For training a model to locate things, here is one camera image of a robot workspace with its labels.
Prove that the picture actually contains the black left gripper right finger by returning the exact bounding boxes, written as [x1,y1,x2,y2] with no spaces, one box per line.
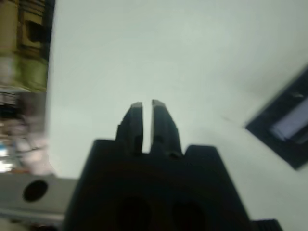
[151,99,182,159]

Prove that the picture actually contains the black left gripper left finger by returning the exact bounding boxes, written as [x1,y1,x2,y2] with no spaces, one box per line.
[116,102,144,154]

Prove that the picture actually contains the black box lid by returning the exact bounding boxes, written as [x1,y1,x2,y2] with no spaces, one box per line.
[244,63,308,171]

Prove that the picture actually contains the yellow-green bag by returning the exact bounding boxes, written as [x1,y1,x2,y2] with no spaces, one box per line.
[0,54,49,93]

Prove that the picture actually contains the stacked wooden crates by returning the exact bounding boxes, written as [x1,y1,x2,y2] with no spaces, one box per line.
[13,0,53,58]

